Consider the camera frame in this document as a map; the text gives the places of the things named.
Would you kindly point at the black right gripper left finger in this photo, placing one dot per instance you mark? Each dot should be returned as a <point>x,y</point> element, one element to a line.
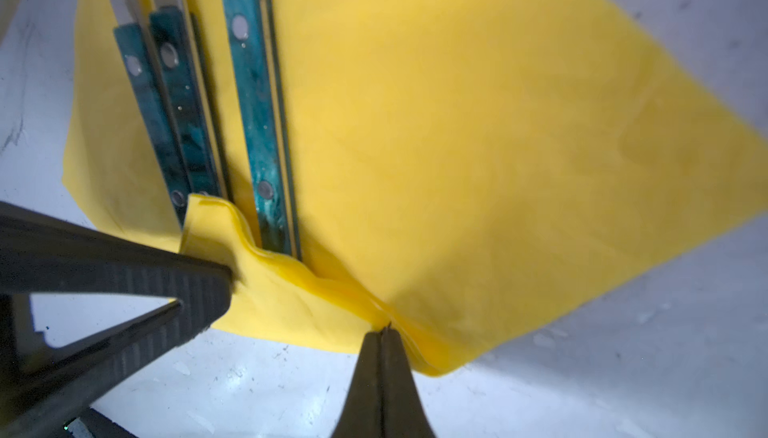
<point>361,415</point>

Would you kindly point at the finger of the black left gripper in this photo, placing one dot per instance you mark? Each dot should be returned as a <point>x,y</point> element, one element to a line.
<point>43,388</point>

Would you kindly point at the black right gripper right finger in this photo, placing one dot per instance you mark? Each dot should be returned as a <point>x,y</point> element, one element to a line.
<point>402,411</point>

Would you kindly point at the spoon with green handle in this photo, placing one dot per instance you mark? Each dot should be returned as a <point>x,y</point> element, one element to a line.
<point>139,58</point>

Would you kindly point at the fork with green handle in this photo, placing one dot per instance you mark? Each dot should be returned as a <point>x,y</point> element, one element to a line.
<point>174,37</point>

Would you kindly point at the yellow paper napkin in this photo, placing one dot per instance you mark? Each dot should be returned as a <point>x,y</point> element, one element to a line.
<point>466,170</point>

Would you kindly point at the knife with green handle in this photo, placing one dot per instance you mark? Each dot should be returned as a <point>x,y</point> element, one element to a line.
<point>254,54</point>

